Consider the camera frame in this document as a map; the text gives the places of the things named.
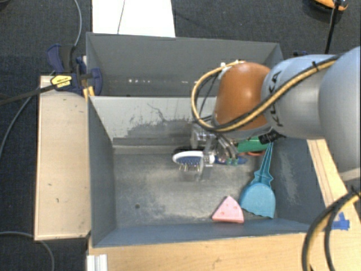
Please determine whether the pale wood flat board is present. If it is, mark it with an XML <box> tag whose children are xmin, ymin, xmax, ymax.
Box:
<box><xmin>33</xmin><ymin>76</ymin><xmax>93</xmax><ymax>241</ymax></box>

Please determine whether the pink toy cheese wedge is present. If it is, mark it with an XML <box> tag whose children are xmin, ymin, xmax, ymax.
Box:
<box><xmin>211</xmin><ymin>195</ymin><xmax>245</xmax><ymax>224</ymax></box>

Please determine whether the light blue toy shovel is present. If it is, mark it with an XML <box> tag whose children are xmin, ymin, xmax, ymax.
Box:
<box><xmin>239</xmin><ymin>142</ymin><xmax>277</xmax><ymax>220</ymax></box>

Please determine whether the grey metal bin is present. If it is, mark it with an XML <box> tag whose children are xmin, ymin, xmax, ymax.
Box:
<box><xmin>85</xmin><ymin>32</ymin><xmax>334</xmax><ymax>248</ymax></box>

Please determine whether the black cylinder on white bracket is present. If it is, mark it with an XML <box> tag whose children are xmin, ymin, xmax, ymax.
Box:
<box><xmin>257</xmin><ymin>130</ymin><xmax>284</xmax><ymax>146</ymax></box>

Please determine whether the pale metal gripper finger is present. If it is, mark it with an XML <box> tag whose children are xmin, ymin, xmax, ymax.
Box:
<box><xmin>201</xmin><ymin>152</ymin><xmax>215</xmax><ymax>182</ymax></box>

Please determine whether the green round container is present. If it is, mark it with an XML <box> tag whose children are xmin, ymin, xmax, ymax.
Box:
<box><xmin>236</xmin><ymin>136</ymin><xmax>269</xmax><ymax>154</ymax></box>

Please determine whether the blue and white brush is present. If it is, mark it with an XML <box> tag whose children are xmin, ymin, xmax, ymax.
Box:
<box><xmin>172</xmin><ymin>150</ymin><xmax>248</xmax><ymax>175</ymax></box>

